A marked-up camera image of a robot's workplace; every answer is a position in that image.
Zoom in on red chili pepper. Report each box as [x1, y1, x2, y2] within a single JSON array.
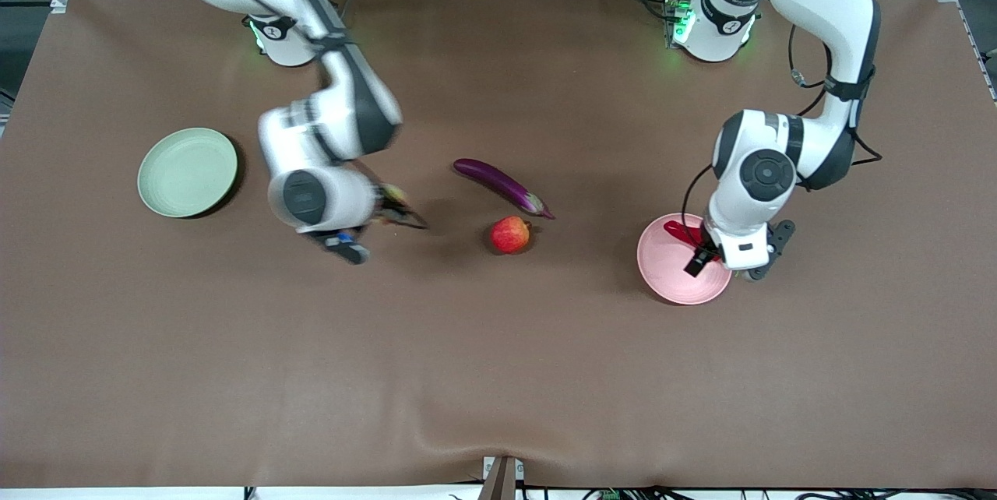
[[664, 220, 706, 248]]

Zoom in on purple eggplant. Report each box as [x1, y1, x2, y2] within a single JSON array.
[[453, 158, 556, 220]]

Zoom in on red apple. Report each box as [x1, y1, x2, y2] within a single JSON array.
[[490, 216, 532, 255]]

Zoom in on pink round plate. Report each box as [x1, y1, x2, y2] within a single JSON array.
[[636, 213, 734, 305]]

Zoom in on brown table cloth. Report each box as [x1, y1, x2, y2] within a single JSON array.
[[0, 0, 997, 489]]

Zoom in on green round plate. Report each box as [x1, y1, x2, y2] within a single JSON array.
[[137, 127, 239, 219]]

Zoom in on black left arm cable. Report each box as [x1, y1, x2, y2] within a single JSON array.
[[682, 23, 885, 230]]

